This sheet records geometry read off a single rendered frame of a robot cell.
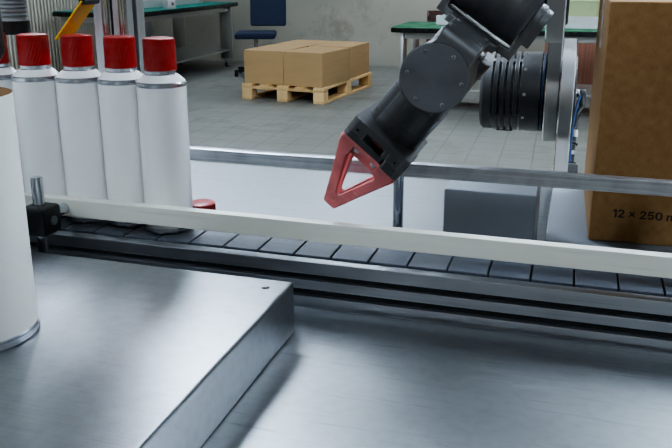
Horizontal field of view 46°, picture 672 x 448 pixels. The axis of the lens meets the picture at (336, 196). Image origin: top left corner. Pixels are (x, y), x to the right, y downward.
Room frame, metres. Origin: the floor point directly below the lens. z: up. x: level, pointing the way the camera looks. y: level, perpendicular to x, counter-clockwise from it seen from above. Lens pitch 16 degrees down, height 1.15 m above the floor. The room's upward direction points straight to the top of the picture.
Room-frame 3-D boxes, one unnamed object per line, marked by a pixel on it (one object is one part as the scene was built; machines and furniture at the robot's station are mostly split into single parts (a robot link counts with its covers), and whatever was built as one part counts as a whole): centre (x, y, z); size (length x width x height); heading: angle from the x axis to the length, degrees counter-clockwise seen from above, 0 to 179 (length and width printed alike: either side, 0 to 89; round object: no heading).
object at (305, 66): (7.52, 0.25, 0.22); 1.26 x 0.93 x 0.44; 163
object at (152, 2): (8.57, 1.91, 0.44); 2.43 x 0.91 x 0.87; 164
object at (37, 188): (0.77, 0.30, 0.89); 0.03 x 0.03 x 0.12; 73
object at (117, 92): (0.85, 0.23, 0.98); 0.05 x 0.05 x 0.20
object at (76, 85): (0.86, 0.28, 0.98); 0.05 x 0.05 x 0.20
